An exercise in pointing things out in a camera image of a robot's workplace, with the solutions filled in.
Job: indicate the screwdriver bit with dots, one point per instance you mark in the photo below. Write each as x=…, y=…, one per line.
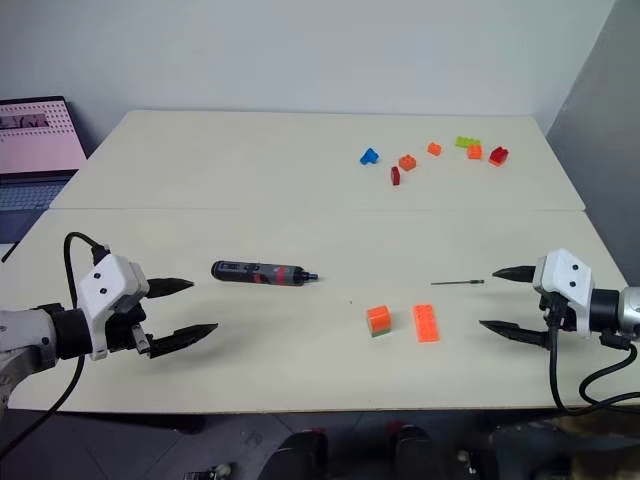
x=457, y=283

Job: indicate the dark rounded shape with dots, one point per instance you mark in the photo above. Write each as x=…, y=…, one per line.
x=560, y=450
x=297, y=456
x=412, y=452

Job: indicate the lime green toy brick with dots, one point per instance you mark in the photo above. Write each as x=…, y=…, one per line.
x=467, y=141

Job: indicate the grey red electric screwdriver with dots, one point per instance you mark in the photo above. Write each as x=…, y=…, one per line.
x=260, y=272

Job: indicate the small orange toy brick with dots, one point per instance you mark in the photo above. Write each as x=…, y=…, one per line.
x=434, y=148

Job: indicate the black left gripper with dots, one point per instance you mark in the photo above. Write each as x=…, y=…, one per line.
x=124, y=330

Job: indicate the small dark red toy brick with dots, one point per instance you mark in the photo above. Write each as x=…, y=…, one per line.
x=395, y=176

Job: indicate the flat orange toy brick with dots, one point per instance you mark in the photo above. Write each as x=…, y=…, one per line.
x=426, y=323

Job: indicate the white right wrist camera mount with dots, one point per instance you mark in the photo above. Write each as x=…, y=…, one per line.
x=567, y=287

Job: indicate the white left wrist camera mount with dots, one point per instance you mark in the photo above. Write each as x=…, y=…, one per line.
x=107, y=290

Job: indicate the blue toy brick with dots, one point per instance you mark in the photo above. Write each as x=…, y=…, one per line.
x=369, y=156

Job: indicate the orange green toy cube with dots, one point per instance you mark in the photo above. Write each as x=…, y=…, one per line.
x=378, y=320

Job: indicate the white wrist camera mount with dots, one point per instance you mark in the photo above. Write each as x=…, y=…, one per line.
x=567, y=287
x=107, y=290

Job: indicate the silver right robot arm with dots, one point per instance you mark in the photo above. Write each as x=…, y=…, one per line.
x=617, y=310

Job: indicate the square orange toy brick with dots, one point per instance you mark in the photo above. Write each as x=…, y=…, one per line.
x=474, y=152

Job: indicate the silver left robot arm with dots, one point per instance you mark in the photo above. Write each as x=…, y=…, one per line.
x=30, y=336

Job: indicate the open laptop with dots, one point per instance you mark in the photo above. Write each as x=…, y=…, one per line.
x=30, y=150

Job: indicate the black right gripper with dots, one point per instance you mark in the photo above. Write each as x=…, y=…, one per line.
x=556, y=311

